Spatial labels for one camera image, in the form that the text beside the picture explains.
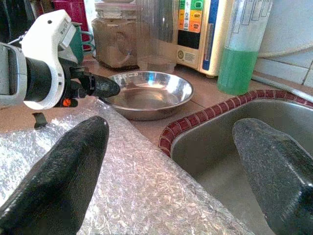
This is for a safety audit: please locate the brown powder jar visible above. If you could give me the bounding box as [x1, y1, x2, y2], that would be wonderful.
[91, 1, 140, 70]

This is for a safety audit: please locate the magenta plastic container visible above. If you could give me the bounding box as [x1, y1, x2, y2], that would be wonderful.
[52, 0, 89, 51]

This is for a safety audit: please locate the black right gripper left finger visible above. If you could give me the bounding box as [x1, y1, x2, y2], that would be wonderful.
[0, 116, 110, 235]

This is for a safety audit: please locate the white pipe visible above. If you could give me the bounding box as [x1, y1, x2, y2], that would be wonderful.
[251, 73, 313, 103]

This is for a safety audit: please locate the green soap bottle blue cap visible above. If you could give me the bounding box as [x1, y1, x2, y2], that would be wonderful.
[217, 0, 274, 96]

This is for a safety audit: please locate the beige water ionizer appliance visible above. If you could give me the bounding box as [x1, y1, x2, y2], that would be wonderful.
[175, 0, 236, 79]

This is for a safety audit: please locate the tall clear jar orange lid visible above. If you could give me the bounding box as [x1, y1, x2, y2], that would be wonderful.
[135, 0, 179, 74]

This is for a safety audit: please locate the white and teal mug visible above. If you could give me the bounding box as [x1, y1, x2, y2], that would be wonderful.
[69, 22, 95, 65]

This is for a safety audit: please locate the steel sink basin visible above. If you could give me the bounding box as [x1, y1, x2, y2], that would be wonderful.
[170, 98, 313, 235]

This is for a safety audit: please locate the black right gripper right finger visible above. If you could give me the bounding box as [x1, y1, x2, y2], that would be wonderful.
[232, 118, 313, 235]

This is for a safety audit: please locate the steel bowl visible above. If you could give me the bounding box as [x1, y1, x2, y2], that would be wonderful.
[99, 70, 195, 122]

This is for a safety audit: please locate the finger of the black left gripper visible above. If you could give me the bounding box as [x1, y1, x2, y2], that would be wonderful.
[92, 75, 121, 97]

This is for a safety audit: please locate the clear bubble wrap sheet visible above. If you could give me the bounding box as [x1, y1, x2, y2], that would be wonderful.
[0, 97, 256, 235]

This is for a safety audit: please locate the white hose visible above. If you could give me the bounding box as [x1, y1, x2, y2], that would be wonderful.
[258, 41, 313, 59]

